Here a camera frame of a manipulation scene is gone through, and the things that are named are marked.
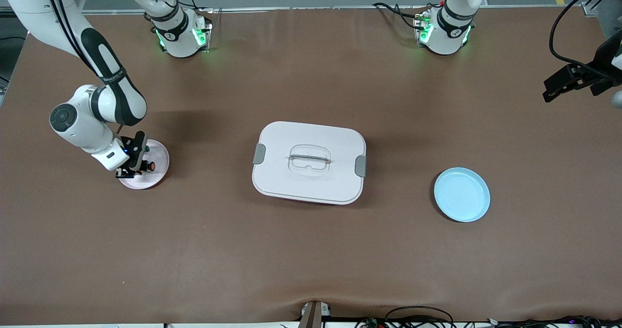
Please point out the white lidded storage box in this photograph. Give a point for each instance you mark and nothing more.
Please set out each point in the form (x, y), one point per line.
(291, 133)

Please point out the grey box latch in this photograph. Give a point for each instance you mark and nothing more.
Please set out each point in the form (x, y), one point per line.
(360, 166)
(259, 153)

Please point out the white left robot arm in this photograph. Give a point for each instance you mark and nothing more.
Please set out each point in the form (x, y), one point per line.
(449, 31)

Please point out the pale pink round plate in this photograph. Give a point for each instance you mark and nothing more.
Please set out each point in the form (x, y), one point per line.
(160, 158)

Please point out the light blue round plate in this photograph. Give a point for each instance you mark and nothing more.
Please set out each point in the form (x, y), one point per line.
(461, 197)

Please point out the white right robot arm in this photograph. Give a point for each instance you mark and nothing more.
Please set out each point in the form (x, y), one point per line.
(112, 90)

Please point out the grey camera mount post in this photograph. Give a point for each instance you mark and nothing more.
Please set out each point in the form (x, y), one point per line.
(313, 316)

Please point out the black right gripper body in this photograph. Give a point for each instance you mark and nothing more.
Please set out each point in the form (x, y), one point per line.
(130, 166)

